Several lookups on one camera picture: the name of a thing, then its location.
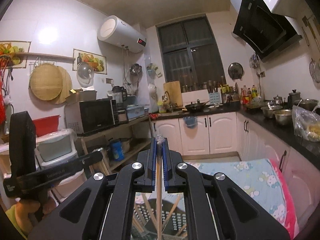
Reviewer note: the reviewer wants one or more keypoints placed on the black pot lid on wall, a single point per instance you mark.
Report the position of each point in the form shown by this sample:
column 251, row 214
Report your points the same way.
column 235, row 71

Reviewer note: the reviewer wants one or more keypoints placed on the wooden chopstick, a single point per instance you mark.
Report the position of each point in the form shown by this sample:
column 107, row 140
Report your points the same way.
column 171, row 211

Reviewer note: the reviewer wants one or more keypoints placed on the black kettle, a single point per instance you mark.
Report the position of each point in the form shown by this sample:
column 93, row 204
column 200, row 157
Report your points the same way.
column 292, row 97

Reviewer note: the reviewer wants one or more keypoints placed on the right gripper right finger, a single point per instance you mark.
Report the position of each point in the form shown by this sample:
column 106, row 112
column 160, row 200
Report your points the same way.
column 215, row 207

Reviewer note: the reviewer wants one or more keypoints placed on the black range hood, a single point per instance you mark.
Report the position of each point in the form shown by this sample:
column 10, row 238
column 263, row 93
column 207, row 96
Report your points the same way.
column 268, row 34

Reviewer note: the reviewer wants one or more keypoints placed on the white lower cabinets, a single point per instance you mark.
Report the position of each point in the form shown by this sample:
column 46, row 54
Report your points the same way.
column 253, row 137

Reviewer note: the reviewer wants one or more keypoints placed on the wooden cutting board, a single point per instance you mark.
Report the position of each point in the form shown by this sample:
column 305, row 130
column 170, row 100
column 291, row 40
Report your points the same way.
column 175, row 94

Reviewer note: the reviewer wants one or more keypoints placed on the chopstick in basket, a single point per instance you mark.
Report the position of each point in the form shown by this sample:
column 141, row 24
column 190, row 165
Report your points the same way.
column 149, row 209

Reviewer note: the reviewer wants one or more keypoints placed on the black wok on stove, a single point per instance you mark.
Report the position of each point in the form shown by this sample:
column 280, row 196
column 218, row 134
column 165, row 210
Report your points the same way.
column 196, row 107

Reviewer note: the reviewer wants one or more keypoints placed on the Hello Kitty tablecloth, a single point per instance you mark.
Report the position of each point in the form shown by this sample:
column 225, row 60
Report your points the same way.
column 250, row 176

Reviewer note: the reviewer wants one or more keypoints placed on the steel mixing bowl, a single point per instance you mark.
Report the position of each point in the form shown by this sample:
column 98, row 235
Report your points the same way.
column 283, row 116

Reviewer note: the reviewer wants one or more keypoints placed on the wooden shelf rack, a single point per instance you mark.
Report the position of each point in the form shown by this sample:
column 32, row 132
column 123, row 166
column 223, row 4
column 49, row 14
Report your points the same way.
column 134, row 135

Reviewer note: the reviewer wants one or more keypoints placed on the woven bamboo tray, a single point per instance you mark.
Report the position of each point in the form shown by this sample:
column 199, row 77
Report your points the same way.
column 46, row 82

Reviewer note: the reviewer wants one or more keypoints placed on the white water heater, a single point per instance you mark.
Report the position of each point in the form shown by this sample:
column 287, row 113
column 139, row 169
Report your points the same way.
column 119, row 33

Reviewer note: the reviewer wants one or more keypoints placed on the blender jug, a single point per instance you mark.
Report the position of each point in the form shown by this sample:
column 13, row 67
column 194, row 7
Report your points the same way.
column 119, row 94

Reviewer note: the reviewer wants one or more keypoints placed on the silver black microwave oven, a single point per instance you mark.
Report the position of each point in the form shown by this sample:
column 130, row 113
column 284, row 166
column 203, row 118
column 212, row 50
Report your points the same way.
column 86, row 117

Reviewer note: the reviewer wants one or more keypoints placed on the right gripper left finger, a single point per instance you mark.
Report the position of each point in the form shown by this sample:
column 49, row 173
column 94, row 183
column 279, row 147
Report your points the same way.
column 102, row 207

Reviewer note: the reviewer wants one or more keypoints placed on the green plastic utensil basket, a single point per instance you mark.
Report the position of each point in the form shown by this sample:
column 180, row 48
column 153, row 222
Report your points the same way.
column 176, row 228

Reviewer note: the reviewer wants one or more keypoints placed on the glass pot lid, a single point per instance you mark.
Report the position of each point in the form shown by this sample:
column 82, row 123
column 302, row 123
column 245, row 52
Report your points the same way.
column 85, row 74

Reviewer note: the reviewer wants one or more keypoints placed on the red plastic basin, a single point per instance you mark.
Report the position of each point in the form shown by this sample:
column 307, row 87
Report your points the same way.
column 46, row 125

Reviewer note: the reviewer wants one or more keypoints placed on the clear plastic food bag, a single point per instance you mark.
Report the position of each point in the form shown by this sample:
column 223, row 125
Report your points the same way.
column 306, row 123

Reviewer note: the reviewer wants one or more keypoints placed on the dark kitchen window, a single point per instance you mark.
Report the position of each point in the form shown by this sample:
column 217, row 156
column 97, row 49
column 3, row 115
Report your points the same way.
column 190, row 53

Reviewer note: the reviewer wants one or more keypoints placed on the left hand orange glove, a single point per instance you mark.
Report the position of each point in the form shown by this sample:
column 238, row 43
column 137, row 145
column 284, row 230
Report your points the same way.
column 19, row 213

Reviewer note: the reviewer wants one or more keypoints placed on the fruit picture on wall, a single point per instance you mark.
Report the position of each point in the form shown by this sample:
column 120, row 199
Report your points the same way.
column 96, row 61

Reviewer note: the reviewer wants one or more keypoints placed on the blue canister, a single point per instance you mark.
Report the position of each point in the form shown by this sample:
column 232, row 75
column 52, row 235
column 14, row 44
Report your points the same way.
column 117, row 150

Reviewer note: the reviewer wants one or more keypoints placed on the pink towel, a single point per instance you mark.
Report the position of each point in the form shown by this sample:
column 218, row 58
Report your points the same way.
column 285, row 212

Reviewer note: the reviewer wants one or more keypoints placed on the hanging strainer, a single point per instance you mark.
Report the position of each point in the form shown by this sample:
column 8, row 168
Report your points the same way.
column 314, row 70

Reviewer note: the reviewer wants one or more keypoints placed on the white plastic drawer tower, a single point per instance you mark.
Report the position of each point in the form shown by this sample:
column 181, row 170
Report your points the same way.
column 57, row 148

